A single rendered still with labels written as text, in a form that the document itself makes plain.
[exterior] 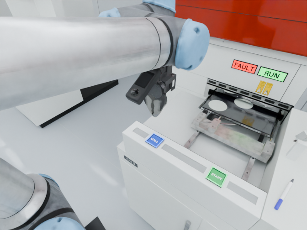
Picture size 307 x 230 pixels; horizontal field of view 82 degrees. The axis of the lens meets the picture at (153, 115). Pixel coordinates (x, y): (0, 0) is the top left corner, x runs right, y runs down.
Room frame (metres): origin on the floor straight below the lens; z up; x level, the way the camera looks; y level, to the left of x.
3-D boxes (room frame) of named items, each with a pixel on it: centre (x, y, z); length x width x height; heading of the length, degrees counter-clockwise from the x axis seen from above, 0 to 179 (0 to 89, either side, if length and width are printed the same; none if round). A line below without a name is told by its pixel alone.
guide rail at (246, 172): (0.49, -0.47, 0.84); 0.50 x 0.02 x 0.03; 143
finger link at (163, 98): (0.45, -0.02, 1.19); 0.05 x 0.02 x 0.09; 53
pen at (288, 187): (0.25, -0.41, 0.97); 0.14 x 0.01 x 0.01; 131
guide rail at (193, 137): (0.66, -0.25, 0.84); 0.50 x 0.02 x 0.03; 143
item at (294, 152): (0.40, -0.51, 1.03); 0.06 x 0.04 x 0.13; 143
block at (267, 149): (0.48, -0.49, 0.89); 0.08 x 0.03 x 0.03; 143
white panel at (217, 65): (0.93, -0.37, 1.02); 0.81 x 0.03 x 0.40; 53
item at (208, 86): (0.81, -0.50, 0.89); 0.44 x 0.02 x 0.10; 53
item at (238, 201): (0.39, -0.11, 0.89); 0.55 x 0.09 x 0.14; 53
